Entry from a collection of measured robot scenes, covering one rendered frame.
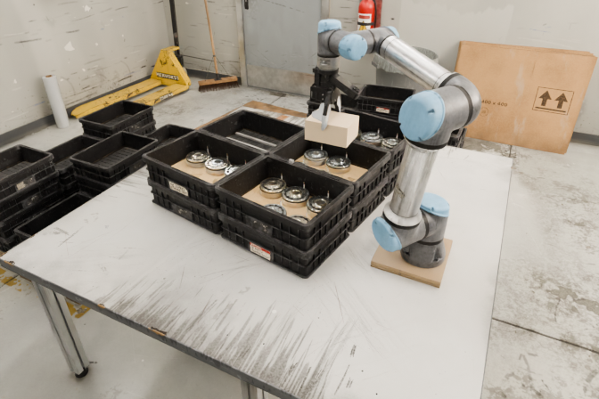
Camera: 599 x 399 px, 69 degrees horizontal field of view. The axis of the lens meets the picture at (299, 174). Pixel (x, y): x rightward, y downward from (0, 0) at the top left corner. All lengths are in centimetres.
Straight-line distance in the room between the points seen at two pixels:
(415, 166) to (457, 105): 19
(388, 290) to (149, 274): 79
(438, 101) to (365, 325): 68
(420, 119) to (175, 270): 95
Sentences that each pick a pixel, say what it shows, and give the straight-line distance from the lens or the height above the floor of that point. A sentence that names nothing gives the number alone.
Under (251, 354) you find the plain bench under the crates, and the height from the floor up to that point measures 70.
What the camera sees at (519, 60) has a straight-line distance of 420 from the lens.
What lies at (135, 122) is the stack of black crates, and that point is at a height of 54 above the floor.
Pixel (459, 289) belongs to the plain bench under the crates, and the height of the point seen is 70.
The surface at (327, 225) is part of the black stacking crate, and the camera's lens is 147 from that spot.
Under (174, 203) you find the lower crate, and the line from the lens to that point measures 179.
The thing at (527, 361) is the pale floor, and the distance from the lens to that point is 238.
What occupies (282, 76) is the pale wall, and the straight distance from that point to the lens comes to 502.
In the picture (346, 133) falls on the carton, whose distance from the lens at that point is 150.
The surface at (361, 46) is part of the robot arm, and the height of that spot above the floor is 140.
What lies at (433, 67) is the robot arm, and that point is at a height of 137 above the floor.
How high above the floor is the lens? 174
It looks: 31 degrees down
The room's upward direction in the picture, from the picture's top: straight up
